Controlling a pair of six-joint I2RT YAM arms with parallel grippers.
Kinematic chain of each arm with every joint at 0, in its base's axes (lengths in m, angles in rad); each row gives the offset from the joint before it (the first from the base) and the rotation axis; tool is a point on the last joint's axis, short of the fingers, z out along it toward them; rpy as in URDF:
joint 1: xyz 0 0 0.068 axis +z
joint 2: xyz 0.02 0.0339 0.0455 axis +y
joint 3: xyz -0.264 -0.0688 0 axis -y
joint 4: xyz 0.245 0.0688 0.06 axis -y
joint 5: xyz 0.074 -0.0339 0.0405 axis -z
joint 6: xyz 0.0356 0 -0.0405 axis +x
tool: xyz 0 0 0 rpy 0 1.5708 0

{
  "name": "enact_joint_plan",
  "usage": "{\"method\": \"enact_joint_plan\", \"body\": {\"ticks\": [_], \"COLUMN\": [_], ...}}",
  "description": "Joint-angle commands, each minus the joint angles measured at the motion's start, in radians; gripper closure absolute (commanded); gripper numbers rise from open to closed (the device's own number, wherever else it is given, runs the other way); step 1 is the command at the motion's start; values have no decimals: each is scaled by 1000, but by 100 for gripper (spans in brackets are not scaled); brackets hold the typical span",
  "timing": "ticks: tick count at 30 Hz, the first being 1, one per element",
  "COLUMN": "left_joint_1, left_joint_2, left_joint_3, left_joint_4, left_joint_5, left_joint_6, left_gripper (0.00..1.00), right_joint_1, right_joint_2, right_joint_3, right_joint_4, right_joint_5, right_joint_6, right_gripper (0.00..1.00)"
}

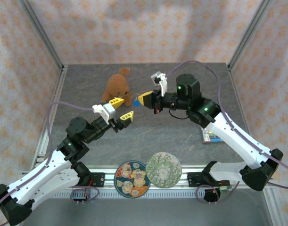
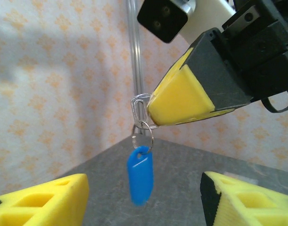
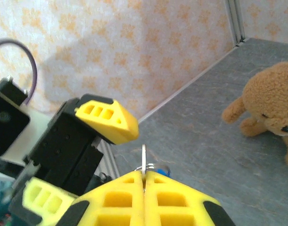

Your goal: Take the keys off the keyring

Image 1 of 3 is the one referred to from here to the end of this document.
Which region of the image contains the brown plush toy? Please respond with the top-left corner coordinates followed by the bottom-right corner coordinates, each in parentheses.
top-left (101, 67), bottom-right (133, 108)

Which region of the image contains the crayon box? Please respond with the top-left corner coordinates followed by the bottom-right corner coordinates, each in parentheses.
top-left (200, 128), bottom-right (223, 144)

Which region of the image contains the blue cartoon coaster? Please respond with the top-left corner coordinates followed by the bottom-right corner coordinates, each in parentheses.
top-left (114, 160), bottom-right (151, 198)

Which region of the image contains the green floral coaster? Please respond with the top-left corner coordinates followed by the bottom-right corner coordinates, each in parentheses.
top-left (145, 152), bottom-right (183, 189)

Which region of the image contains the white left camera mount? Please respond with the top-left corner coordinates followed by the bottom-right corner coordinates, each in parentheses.
top-left (92, 104), bottom-right (113, 125)

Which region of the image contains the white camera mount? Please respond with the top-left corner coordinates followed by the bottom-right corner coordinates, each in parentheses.
top-left (92, 104), bottom-right (113, 125)
top-left (157, 73), bottom-right (169, 97)

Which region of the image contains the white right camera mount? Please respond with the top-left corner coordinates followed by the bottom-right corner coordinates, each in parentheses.
top-left (157, 73), bottom-right (169, 97)

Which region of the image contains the left aluminium side rail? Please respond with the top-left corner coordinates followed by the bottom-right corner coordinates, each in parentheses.
top-left (30, 65), bottom-right (68, 167)

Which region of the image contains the aluminium side rail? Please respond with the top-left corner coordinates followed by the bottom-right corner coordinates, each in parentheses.
top-left (30, 65), bottom-right (68, 167)
top-left (227, 63), bottom-right (249, 129)

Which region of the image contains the right aluminium side rail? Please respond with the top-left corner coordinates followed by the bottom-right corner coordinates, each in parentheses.
top-left (227, 63), bottom-right (249, 129)

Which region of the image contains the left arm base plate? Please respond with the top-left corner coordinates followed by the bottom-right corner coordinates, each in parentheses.
top-left (89, 171), bottom-right (106, 188)

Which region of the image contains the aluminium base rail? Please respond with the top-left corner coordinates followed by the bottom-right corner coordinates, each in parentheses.
top-left (70, 164), bottom-right (276, 193)

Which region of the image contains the left base cable loop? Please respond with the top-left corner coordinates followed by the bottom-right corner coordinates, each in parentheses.
top-left (70, 184), bottom-right (100, 205)

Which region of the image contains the base cable loop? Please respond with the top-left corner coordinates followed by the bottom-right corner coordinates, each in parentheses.
top-left (196, 176), bottom-right (240, 204)
top-left (70, 184), bottom-right (100, 205)

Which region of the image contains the slotted cable duct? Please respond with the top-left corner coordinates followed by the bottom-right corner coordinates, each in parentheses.
top-left (53, 191), bottom-right (206, 199)

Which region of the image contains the right aluminium frame post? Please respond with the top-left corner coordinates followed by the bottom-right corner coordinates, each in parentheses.
top-left (227, 0), bottom-right (275, 70)

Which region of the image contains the aluminium frame post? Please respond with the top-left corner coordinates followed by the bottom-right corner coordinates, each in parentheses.
top-left (227, 0), bottom-right (275, 70)
top-left (18, 0), bottom-right (66, 71)

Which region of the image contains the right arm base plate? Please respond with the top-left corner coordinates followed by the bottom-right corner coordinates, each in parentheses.
top-left (187, 171), bottom-right (206, 188)

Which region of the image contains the right base cable loop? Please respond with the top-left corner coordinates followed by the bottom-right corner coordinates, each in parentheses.
top-left (196, 176), bottom-right (240, 204)

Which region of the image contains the left aluminium frame post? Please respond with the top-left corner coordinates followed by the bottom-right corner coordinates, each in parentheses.
top-left (18, 0), bottom-right (66, 71)

